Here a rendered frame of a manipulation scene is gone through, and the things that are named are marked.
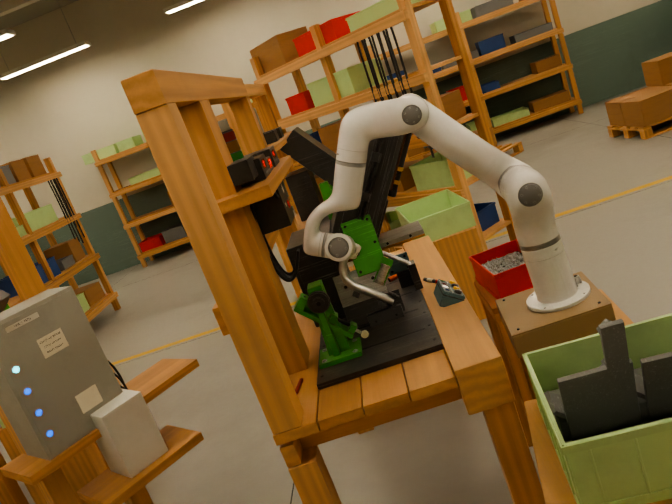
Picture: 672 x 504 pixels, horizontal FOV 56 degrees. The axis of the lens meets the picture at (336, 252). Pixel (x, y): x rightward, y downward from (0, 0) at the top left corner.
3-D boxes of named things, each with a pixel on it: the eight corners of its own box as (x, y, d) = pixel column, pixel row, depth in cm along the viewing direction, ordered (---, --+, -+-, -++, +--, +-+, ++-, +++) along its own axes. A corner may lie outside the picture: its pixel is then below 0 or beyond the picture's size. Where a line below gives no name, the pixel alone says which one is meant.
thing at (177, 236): (299, 213, 1090) (251, 87, 1037) (131, 272, 1127) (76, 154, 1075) (302, 207, 1142) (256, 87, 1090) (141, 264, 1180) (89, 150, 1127)
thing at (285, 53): (485, 273, 500) (389, -33, 444) (320, 270, 686) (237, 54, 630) (524, 245, 530) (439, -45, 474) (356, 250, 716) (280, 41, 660)
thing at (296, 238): (357, 289, 278) (331, 218, 270) (359, 313, 249) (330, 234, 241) (318, 303, 280) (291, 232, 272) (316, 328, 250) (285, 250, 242)
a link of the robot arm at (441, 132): (529, 218, 181) (518, 206, 196) (555, 184, 177) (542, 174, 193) (383, 121, 176) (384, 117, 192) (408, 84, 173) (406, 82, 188)
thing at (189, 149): (318, 277, 327) (248, 96, 304) (301, 426, 183) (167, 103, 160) (302, 282, 328) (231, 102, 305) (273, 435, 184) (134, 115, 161)
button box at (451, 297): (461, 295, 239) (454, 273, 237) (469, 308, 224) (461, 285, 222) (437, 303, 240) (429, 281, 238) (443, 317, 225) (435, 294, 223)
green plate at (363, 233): (387, 266, 242) (370, 215, 243) (387, 266, 234) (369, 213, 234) (359, 276, 243) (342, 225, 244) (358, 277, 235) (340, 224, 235)
